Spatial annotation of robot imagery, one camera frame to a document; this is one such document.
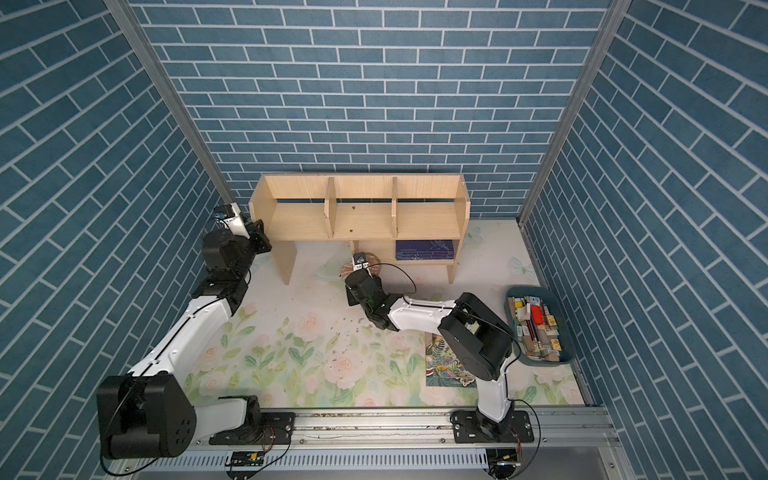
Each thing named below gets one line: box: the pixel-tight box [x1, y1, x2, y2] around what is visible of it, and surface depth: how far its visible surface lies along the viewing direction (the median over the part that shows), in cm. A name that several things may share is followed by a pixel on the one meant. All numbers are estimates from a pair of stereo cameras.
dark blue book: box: [396, 240, 454, 261], surface depth 95 cm
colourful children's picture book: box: [425, 333, 477, 388], surface depth 85 cm
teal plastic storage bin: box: [505, 286, 576, 366], surface depth 91 cm
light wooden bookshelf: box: [249, 174, 471, 285], surface depth 88 cm
